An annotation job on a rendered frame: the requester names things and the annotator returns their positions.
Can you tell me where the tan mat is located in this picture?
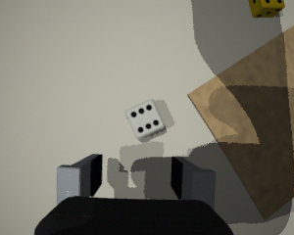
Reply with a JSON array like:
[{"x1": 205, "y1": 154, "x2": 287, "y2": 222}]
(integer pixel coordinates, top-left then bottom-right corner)
[{"x1": 187, "y1": 25, "x2": 294, "y2": 220}]

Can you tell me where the yellow die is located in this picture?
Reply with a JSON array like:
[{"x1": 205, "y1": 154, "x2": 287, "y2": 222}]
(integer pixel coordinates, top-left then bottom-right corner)
[{"x1": 248, "y1": 0, "x2": 285, "y2": 18}]

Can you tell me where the white die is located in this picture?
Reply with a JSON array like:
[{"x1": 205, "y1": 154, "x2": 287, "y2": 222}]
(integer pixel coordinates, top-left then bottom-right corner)
[{"x1": 124, "y1": 99, "x2": 165, "y2": 139}]

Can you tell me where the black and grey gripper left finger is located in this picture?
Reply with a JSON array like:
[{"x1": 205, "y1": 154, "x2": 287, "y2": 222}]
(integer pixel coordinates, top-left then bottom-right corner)
[{"x1": 57, "y1": 154, "x2": 103, "y2": 205}]

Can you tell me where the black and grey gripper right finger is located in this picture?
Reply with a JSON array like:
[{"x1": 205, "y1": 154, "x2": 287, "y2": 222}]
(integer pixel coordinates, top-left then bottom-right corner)
[{"x1": 171, "y1": 157, "x2": 216, "y2": 209}]

